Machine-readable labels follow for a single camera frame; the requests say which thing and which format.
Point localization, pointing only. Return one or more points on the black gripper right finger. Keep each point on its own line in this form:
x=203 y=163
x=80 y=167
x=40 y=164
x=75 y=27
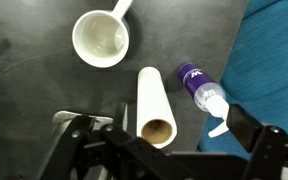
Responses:
x=270 y=150

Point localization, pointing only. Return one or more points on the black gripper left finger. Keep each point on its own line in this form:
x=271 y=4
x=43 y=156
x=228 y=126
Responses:
x=117 y=150

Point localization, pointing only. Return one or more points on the purple spray bottle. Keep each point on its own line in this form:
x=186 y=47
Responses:
x=194 y=78

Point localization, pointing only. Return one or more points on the white paper towel roll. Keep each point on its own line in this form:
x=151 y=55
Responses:
x=152 y=100

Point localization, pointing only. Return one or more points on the blue shell chair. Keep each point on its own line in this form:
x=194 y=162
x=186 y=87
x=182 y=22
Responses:
x=267 y=60

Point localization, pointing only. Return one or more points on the white ceramic mug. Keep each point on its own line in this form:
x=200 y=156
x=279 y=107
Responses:
x=84 y=56

